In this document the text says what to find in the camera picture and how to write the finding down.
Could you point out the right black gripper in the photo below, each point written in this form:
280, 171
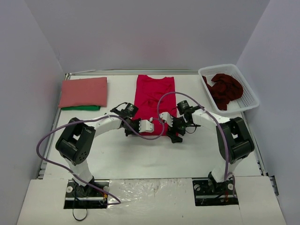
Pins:
176, 125

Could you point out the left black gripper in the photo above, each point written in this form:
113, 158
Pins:
135, 124

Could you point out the bright red t shirt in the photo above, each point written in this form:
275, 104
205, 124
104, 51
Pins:
149, 97

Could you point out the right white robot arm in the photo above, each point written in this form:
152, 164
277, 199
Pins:
234, 140

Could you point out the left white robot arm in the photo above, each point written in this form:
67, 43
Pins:
75, 142

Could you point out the folded salmon pink shirt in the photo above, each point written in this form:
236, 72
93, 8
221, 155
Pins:
84, 92

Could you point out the folded green shirt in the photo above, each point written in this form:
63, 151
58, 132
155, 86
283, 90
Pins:
82, 108

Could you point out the white plastic basket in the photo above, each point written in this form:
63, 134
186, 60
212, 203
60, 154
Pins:
248, 101

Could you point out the dark red t shirt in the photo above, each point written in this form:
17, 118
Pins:
224, 90

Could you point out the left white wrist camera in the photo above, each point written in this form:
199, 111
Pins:
146, 126

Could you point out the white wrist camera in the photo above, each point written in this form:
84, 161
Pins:
167, 118
146, 126

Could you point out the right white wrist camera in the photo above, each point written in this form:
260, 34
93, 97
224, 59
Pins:
167, 118

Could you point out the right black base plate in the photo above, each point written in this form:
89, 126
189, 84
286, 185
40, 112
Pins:
205, 195

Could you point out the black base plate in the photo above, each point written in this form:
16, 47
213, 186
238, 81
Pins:
77, 197
205, 195

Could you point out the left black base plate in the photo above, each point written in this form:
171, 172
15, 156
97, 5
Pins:
77, 197

